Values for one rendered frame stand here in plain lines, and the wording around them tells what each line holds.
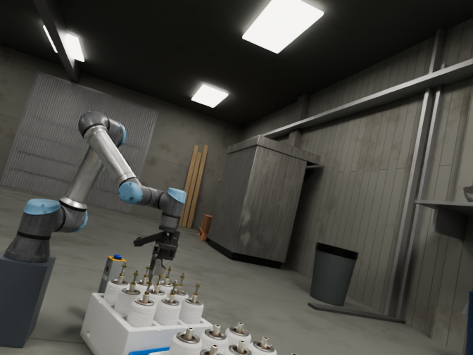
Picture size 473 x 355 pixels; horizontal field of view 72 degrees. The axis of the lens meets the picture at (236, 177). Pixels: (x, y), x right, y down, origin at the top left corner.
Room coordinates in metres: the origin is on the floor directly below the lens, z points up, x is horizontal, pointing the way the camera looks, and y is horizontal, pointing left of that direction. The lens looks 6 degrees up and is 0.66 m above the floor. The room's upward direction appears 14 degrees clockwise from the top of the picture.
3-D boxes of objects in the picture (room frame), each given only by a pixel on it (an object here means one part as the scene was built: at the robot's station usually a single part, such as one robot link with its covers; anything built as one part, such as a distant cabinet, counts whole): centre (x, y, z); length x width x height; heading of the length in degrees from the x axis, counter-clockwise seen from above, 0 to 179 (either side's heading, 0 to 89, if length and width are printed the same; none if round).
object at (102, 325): (1.46, 0.22, 0.09); 0.39 x 0.39 x 0.18; 42
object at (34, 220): (1.33, 0.72, 0.47); 0.13 x 0.12 x 0.14; 162
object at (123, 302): (1.38, 0.31, 0.16); 0.10 x 0.10 x 0.18
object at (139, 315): (1.29, 0.23, 0.16); 0.10 x 0.10 x 0.18
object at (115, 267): (1.63, 0.47, 0.16); 0.07 x 0.07 x 0.31; 42
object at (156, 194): (1.31, 0.31, 0.64); 0.11 x 0.11 x 0.08; 72
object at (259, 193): (5.70, -0.48, 0.95); 1.50 x 1.14 x 1.91; 19
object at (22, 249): (1.32, 0.72, 0.35); 0.15 x 0.15 x 0.10
